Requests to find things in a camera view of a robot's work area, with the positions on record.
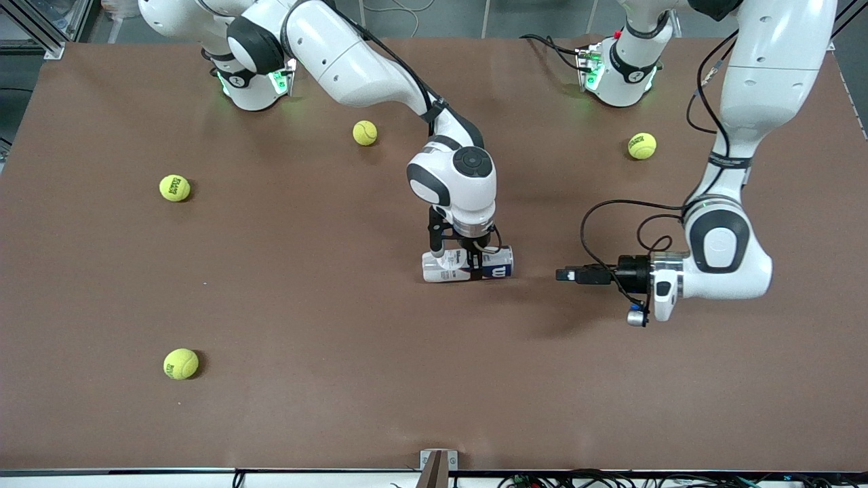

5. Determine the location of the clear tennis ball can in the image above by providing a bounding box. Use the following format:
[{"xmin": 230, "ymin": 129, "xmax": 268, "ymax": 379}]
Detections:
[{"xmin": 422, "ymin": 245, "xmax": 515, "ymax": 284}]

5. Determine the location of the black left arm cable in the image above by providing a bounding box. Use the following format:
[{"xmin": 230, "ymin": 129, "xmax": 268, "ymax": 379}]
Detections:
[{"xmin": 579, "ymin": 30, "xmax": 741, "ymax": 310}]

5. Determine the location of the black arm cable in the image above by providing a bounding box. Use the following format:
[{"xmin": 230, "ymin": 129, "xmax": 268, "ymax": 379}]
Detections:
[
  {"xmin": 579, "ymin": 30, "xmax": 741, "ymax": 310},
  {"xmin": 292, "ymin": 0, "xmax": 450, "ymax": 124}
]

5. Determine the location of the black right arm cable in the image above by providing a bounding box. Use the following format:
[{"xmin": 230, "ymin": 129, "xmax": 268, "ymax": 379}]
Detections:
[{"xmin": 292, "ymin": 0, "xmax": 450, "ymax": 124}]

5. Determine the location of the black cable bundle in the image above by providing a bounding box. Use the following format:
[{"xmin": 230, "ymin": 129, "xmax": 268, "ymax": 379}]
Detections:
[{"xmin": 498, "ymin": 469, "xmax": 868, "ymax": 488}]

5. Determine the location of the grey metal table bracket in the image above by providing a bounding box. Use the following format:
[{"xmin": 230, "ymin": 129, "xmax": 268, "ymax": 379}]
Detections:
[{"xmin": 420, "ymin": 449, "xmax": 458, "ymax": 488}]

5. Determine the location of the black left base cable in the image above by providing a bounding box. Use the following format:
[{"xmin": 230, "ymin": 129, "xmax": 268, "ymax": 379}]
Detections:
[{"xmin": 520, "ymin": 34, "xmax": 591, "ymax": 73}]

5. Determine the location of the white table edge rail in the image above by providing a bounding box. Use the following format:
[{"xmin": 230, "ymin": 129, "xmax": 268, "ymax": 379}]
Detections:
[{"xmin": 0, "ymin": 470, "xmax": 868, "ymax": 488}]

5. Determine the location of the aluminium frame profile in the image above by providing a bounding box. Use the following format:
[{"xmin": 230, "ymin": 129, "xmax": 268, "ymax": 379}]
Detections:
[{"xmin": 0, "ymin": 0, "xmax": 93, "ymax": 60}]

